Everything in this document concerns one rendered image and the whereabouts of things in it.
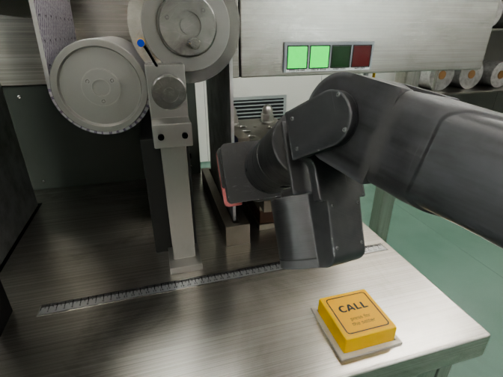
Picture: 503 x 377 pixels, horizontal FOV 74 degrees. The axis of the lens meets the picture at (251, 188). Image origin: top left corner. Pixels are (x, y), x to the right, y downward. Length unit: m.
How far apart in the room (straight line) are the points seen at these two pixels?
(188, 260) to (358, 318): 0.27
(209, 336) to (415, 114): 0.36
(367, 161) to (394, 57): 0.85
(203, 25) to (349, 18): 0.54
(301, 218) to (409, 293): 0.32
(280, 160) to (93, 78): 0.31
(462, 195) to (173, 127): 0.34
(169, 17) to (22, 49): 0.44
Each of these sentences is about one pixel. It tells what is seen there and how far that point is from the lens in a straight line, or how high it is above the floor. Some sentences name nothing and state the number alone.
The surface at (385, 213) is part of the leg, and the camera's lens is 1.46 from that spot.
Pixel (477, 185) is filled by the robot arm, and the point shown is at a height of 1.18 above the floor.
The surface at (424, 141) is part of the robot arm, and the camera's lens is 0.19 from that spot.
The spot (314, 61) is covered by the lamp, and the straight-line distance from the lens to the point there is 0.91.
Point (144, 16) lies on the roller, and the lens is 0.49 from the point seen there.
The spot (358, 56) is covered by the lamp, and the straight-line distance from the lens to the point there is 0.97.
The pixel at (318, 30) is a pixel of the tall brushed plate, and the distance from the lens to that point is 0.92.
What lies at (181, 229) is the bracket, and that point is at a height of 0.97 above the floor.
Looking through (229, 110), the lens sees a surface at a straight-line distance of 0.54.
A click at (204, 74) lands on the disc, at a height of 1.19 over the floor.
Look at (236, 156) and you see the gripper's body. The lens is 0.36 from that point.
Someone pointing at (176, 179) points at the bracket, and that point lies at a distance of 0.49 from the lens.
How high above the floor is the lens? 1.24
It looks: 25 degrees down
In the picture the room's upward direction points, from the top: straight up
